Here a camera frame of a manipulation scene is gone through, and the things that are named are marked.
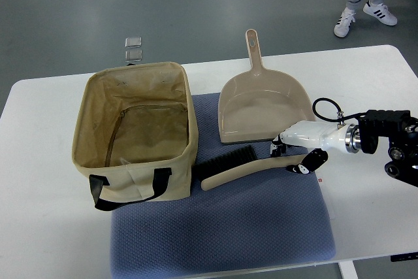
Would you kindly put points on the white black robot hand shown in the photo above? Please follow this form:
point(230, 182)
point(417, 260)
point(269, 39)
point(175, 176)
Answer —
point(319, 137)

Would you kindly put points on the pink hand broom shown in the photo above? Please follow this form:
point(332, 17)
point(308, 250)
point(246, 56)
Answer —
point(237, 164)

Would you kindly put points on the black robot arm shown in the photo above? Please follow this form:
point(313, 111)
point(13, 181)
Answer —
point(398, 126)

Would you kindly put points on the yellow fabric bag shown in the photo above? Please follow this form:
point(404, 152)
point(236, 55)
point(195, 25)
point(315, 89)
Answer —
point(136, 136)

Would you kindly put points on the pink plastic dustpan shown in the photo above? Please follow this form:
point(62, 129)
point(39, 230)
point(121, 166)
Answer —
point(260, 103)

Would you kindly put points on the blue textured mat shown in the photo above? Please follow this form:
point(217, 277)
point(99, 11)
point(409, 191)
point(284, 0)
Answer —
point(266, 219)

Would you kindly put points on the white table leg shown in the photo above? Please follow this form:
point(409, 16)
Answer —
point(347, 270)

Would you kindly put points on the black box under table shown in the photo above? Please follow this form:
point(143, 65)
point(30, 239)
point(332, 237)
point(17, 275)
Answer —
point(404, 257)

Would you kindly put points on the lower clear floor plate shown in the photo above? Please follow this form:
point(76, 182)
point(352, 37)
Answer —
point(133, 55)

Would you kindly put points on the clear floor plate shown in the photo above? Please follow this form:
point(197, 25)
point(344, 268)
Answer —
point(133, 42)
point(133, 55)

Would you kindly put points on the upper clear floor plate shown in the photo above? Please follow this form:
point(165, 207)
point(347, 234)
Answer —
point(133, 42)

